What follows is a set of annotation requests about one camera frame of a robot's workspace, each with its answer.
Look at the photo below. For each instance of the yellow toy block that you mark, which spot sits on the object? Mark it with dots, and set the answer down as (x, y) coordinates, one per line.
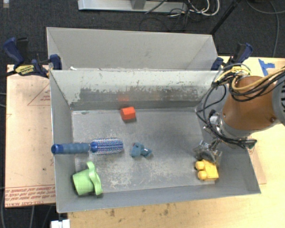
(210, 171)

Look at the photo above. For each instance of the grey metal bin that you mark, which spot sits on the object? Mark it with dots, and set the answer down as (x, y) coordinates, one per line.
(161, 136)

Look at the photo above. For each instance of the blue toy animal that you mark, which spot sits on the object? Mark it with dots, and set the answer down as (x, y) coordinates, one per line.
(138, 150)

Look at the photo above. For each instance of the orange block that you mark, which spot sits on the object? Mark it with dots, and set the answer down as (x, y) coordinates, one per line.
(128, 113)

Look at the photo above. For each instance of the blue hairbrush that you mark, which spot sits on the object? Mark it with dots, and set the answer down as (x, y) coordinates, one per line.
(104, 146)

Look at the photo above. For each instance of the green plastic cup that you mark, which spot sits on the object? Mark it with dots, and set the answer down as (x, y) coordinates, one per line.
(84, 182)

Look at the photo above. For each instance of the brown cardboard board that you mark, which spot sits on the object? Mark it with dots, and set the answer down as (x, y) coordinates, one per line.
(28, 132)

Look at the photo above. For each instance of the black cylinder on white bracket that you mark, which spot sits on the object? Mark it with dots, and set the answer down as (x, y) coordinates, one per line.
(213, 118)

